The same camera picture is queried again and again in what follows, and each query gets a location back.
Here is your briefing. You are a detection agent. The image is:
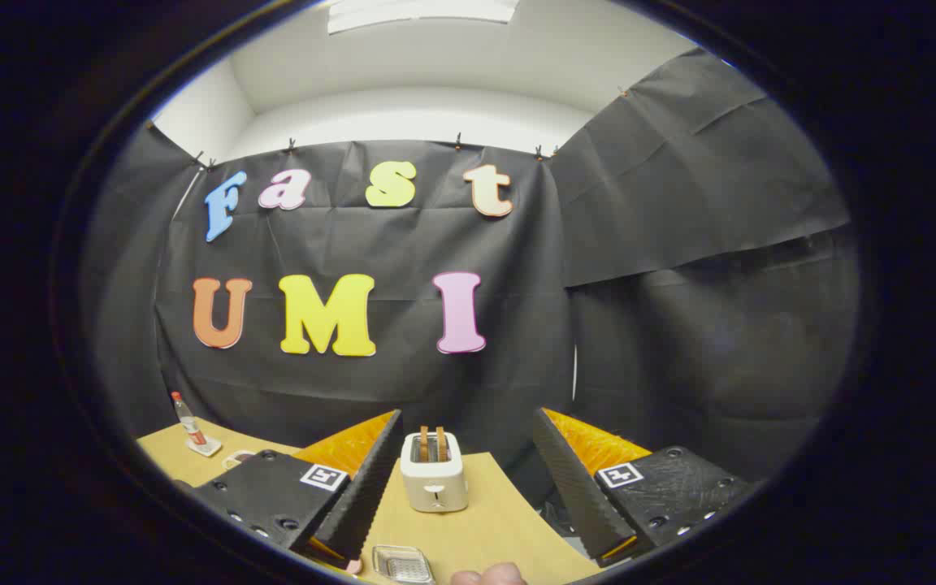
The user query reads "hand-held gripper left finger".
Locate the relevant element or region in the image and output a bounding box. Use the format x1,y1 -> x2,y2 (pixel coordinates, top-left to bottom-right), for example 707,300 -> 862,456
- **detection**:
192,409 -> 404,571

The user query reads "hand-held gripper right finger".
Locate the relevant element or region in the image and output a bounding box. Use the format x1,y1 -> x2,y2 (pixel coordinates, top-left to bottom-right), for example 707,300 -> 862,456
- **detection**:
533,408 -> 753,568

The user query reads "white toaster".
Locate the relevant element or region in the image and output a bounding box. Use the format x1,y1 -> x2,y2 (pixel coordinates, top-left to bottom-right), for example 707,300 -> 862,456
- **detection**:
400,431 -> 470,514

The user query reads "clear water bottle red label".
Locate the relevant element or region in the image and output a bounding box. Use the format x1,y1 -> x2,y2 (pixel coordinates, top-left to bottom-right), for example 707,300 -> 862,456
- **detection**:
171,392 -> 207,448

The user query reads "ceiling light panel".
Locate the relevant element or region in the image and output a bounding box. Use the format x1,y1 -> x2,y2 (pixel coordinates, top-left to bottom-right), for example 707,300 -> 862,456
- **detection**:
326,0 -> 520,35

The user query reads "metal wire basket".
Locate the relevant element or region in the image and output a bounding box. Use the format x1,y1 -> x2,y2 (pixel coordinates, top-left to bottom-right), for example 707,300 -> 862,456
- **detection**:
371,544 -> 436,585

